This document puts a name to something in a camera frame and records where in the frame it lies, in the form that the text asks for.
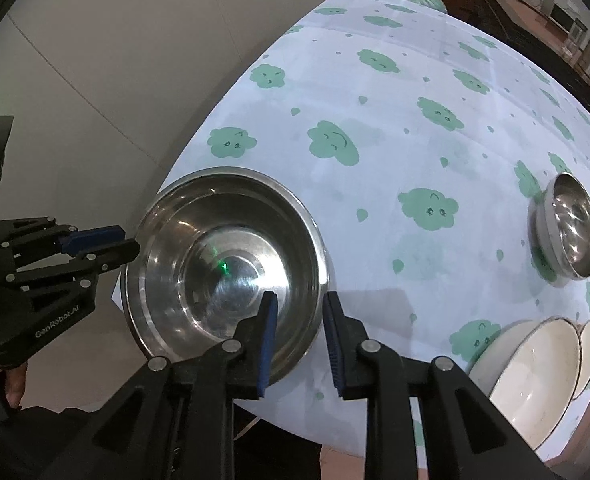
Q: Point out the green cloud print tablecloth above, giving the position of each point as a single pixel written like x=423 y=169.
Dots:
x=375 y=160

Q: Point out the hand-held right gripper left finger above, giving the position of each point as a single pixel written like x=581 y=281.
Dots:
x=266 y=350

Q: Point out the white microwave oven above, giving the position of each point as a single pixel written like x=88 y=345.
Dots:
x=570 y=19

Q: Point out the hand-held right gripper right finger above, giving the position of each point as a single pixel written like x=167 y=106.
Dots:
x=334 y=350

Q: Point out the large stainless steel bowl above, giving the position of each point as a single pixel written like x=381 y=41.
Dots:
x=129 y=300
x=200 y=240

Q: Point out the small stainless steel bowl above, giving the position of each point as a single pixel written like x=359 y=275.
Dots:
x=572 y=225

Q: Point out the person's left hand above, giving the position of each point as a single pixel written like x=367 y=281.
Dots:
x=15 y=385

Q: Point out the large white enamel bowl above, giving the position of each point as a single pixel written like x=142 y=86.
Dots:
x=530 y=390

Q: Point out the white ceramic plate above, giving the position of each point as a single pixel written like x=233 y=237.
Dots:
x=589 y=355

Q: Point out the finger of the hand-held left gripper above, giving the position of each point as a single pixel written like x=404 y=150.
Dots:
x=117 y=255
x=92 y=237

